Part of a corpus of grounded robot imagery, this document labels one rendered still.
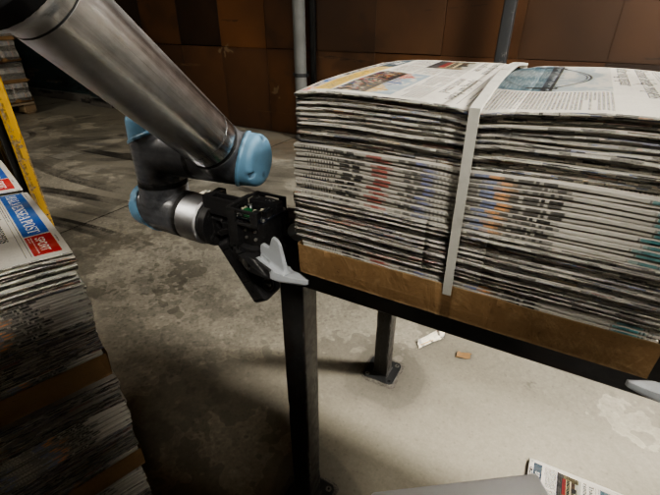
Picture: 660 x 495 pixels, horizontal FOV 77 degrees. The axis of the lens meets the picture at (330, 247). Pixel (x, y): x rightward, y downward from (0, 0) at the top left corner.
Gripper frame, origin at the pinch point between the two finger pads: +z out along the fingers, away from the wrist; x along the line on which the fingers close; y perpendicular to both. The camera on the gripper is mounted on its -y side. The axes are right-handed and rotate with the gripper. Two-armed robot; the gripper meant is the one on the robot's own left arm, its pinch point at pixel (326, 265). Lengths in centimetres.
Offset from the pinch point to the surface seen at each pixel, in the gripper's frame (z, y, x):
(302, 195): -0.6, 11.7, -4.8
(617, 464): 59, -79, 60
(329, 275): 2.8, 1.6, -4.3
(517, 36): -20, 19, 323
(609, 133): 26.9, 22.1, -4.9
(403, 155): 10.9, 17.9, -4.4
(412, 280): 13.2, 4.4, -4.5
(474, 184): 18.0, 16.4, -4.7
